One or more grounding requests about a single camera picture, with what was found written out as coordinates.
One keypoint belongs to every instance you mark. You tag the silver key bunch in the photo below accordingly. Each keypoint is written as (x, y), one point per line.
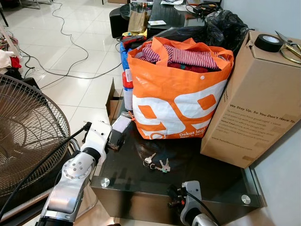
(162, 165)

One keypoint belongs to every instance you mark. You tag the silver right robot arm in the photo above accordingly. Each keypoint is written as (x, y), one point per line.
(203, 220)

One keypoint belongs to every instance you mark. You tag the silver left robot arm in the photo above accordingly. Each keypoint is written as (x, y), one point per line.
(70, 175)

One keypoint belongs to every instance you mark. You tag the white flat packet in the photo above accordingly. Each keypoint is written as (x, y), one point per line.
(123, 123)

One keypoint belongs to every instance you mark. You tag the black glass table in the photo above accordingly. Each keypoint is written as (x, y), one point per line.
(197, 181)

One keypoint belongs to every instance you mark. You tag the small open cardboard box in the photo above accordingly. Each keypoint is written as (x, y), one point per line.
(114, 101)

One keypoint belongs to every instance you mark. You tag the white bottle with red label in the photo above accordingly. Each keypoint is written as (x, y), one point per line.
(127, 92)

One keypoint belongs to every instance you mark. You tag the orange white shopping bag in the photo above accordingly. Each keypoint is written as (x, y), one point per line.
(174, 94)

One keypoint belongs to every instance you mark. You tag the black standing fan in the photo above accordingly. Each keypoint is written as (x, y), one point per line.
(28, 141)

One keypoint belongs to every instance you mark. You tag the red white striped cloth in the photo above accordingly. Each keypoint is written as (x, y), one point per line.
(193, 56)

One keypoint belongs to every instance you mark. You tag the brown paper bag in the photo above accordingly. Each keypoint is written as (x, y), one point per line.
(138, 22)

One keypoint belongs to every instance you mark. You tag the black stool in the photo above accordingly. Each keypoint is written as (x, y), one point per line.
(117, 21)

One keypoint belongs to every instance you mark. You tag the black low table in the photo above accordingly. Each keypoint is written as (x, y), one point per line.
(164, 16)

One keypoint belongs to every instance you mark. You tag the red cloth pile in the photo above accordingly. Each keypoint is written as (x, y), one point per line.
(14, 61)

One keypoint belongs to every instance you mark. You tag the brown cardboard box with print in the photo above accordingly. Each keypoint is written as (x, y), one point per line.
(261, 94)

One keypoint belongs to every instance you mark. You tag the black garbage bag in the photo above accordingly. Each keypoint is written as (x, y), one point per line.
(225, 26)

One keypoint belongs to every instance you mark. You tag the black tape roll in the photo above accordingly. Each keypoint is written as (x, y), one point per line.
(263, 46)

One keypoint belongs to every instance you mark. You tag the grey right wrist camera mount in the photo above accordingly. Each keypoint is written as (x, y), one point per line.
(192, 197)

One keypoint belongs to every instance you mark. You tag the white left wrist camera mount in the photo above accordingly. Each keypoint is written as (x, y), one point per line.
(98, 134)

